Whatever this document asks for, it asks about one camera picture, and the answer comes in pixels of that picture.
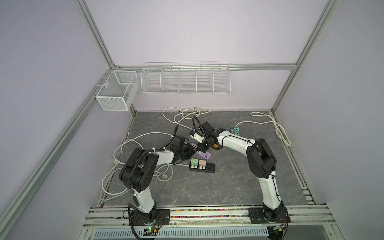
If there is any purple power strip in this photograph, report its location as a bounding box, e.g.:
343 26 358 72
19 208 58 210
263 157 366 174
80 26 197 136
191 143 212 161

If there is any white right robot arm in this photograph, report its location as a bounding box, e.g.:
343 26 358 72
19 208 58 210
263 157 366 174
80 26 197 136
191 127 290 224

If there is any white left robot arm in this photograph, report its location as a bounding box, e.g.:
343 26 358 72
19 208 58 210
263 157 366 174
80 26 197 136
119 144 197 224

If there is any green adapter on black strip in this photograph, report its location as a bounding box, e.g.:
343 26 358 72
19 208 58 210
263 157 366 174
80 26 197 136
191 158 199 169

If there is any teal power strip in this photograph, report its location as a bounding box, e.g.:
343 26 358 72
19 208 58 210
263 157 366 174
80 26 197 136
231 126 240 136

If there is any black power strip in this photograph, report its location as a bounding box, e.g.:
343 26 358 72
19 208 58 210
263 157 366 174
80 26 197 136
189 163 216 174

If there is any white mesh box basket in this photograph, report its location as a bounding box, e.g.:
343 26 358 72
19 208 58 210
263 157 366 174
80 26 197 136
96 71 140 112

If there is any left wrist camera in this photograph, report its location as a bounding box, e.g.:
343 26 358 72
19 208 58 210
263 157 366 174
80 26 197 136
172 135 190 149

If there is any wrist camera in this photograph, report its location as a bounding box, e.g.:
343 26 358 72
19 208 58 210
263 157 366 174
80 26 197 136
172 135 190 149
190 130 205 143

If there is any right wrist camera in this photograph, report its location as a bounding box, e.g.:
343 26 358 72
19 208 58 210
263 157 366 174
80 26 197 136
190 130 205 143

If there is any white cable back coil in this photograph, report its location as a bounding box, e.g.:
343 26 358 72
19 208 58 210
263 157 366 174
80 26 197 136
162 107 211 124

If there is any white cable coil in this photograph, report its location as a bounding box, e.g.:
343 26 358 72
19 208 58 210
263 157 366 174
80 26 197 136
162 107 211 124
99 131 193 202

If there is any white cable of teal strip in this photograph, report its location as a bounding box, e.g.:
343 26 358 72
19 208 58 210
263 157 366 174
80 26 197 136
233 111 292 148

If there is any white wire wall basket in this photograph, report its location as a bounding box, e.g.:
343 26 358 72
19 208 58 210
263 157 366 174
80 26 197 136
141 62 232 95

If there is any white cable left coil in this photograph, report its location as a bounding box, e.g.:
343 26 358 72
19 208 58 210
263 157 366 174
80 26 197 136
99 131 193 202

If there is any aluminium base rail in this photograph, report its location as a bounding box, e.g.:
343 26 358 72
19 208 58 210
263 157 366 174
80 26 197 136
79 205 344 240

